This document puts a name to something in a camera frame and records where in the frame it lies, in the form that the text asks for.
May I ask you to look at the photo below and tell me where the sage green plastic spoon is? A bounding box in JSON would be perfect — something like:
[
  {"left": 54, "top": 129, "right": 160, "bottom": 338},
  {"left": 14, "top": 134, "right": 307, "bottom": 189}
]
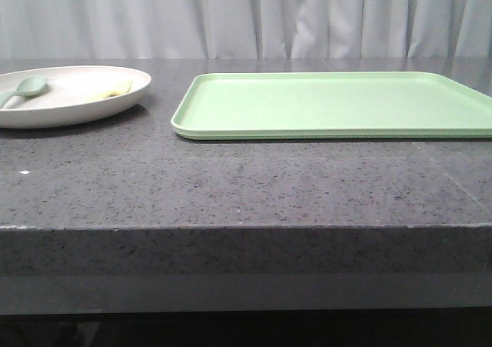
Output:
[{"left": 1, "top": 75, "right": 48, "bottom": 108}]

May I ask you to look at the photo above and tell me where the light green serving tray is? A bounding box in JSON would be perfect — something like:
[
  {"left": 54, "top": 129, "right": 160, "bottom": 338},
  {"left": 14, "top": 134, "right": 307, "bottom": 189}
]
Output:
[{"left": 171, "top": 72, "right": 491, "bottom": 140}]

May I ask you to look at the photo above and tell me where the beige round plate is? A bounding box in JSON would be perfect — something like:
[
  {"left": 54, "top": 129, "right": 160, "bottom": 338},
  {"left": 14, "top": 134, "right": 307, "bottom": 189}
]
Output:
[{"left": 1, "top": 65, "right": 151, "bottom": 128}]

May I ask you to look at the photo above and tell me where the grey pleated curtain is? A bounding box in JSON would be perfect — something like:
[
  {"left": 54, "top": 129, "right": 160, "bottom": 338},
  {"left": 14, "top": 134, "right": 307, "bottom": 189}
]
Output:
[{"left": 1, "top": 0, "right": 491, "bottom": 59}]

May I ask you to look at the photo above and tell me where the yellow plastic fork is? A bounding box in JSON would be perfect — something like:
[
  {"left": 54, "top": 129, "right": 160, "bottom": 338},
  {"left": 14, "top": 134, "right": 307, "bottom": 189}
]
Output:
[{"left": 88, "top": 81, "right": 132, "bottom": 102}]

